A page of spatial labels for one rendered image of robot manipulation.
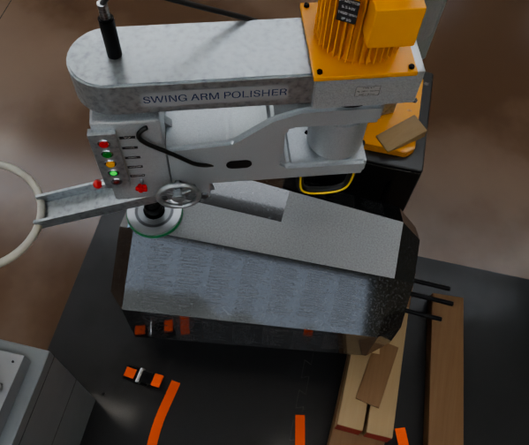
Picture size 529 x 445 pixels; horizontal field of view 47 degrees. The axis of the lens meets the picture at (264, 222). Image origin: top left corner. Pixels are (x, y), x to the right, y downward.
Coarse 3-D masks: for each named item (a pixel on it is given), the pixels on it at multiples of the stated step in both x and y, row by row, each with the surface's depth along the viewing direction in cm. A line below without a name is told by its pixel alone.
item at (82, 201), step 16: (48, 192) 228; (64, 192) 228; (80, 192) 229; (96, 192) 228; (112, 192) 226; (48, 208) 230; (64, 208) 228; (80, 208) 226; (96, 208) 219; (112, 208) 220; (128, 208) 222; (48, 224) 226
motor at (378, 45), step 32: (320, 0) 153; (352, 0) 139; (384, 0) 138; (416, 0) 138; (320, 32) 160; (352, 32) 150; (384, 32) 142; (416, 32) 143; (320, 64) 160; (352, 64) 161; (384, 64) 161
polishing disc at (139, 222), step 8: (168, 200) 239; (136, 208) 237; (168, 208) 237; (176, 208) 237; (128, 216) 235; (136, 216) 235; (144, 216) 235; (168, 216) 235; (176, 216) 235; (136, 224) 233; (144, 224) 233; (152, 224) 233; (160, 224) 234; (168, 224) 234; (176, 224) 235; (144, 232) 232; (152, 232) 232; (160, 232) 232
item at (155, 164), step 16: (96, 112) 172; (160, 112) 175; (96, 128) 172; (112, 128) 172; (128, 128) 173; (160, 128) 175; (128, 144) 180; (160, 144) 181; (128, 160) 187; (144, 160) 188; (160, 160) 188; (160, 176) 196; (128, 192) 203; (144, 192) 204
